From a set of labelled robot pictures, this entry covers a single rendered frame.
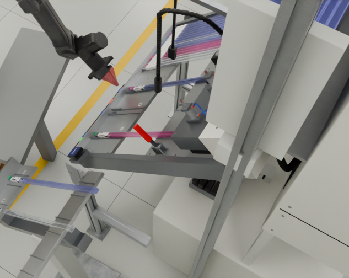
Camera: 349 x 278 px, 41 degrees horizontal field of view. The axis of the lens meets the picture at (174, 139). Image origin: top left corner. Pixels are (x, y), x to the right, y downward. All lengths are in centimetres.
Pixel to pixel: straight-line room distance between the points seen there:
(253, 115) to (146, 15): 222
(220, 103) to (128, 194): 154
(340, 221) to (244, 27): 51
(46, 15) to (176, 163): 58
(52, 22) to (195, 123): 56
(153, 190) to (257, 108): 161
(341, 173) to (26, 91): 136
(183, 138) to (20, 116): 90
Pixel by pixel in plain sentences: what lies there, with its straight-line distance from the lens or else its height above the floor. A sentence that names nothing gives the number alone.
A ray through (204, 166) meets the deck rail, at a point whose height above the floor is 117.
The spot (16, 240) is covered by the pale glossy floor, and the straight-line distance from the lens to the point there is 232.
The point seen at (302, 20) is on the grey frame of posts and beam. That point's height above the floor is 175.
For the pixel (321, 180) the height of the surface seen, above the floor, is 137.
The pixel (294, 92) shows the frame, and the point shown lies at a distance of 71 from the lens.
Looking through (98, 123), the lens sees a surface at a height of 73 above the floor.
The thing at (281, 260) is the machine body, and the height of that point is 62.
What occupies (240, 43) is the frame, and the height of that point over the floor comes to 164.
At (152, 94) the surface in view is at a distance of 156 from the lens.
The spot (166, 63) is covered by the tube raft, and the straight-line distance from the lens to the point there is 165.
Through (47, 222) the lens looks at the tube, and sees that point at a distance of 124.
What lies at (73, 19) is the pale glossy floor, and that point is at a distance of 294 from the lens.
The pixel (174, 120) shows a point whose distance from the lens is 133.
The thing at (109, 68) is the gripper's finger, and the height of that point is 80.
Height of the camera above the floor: 215
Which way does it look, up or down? 62 degrees down
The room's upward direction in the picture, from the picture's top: 5 degrees clockwise
